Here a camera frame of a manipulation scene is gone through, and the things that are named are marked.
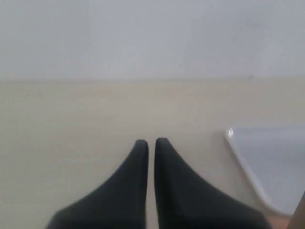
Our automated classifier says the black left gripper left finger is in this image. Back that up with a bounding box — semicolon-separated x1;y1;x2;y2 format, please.
47;140;149;229

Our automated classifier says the white plastic tray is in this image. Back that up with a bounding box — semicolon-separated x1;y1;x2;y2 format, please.
225;125;305;216

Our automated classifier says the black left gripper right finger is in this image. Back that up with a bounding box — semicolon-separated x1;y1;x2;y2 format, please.
154;138;271;229

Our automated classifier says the wooden paper towel holder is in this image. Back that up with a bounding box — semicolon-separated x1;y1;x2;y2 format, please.
287;194;305;229

